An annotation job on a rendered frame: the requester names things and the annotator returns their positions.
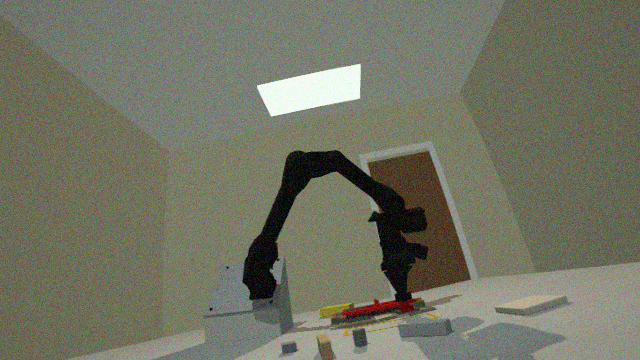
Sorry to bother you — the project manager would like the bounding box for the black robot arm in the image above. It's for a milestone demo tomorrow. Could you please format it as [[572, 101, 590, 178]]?
[[242, 150, 427, 300]]

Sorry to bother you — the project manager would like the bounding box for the black tyre with grey hub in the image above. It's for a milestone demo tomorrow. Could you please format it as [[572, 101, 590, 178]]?
[[394, 291, 412, 302]]

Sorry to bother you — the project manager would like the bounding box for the beige flat rectangular block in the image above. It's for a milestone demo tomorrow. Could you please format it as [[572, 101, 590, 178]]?
[[494, 295, 568, 316]]

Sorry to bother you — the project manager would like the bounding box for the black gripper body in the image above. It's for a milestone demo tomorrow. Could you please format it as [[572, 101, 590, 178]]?
[[379, 233, 416, 271]]

